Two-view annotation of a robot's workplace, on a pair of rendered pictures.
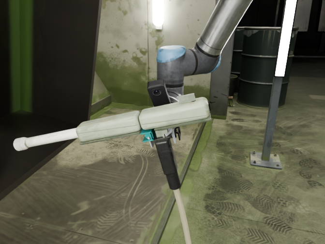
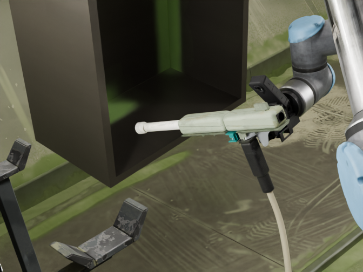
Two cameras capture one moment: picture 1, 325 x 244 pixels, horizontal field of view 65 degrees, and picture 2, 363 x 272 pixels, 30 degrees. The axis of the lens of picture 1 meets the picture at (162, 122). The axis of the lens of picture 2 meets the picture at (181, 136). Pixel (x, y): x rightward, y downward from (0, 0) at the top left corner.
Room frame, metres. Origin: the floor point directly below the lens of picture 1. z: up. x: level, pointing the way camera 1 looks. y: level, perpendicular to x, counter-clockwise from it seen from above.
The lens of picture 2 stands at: (-0.64, -0.75, 1.41)
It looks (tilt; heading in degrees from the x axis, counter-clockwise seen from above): 27 degrees down; 39
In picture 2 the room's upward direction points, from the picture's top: 12 degrees counter-clockwise
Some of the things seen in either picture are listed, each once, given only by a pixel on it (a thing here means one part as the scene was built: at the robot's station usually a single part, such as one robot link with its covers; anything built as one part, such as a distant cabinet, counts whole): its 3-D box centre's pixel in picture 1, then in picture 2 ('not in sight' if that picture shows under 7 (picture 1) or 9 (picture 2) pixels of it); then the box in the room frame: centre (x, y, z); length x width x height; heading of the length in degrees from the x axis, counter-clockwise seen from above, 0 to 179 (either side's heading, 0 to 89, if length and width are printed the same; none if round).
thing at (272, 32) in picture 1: (265, 67); not in sight; (3.08, -1.22, 0.44); 0.59 x 0.58 x 0.89; 178
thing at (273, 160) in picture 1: (264, 160); not in sight; (1.62, -0.73, 0.01); 0.20 x 0.20 x 0.01; 73
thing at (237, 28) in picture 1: (243, 59); not in sight; (3.73, -1.14, 0.44); 0.59 x 0.58 x 0.89; 65
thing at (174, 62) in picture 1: (173, 65); (311, 42); (0.85, -0.04, 0.78); 0.12 x 0.09 x 0.12; 126
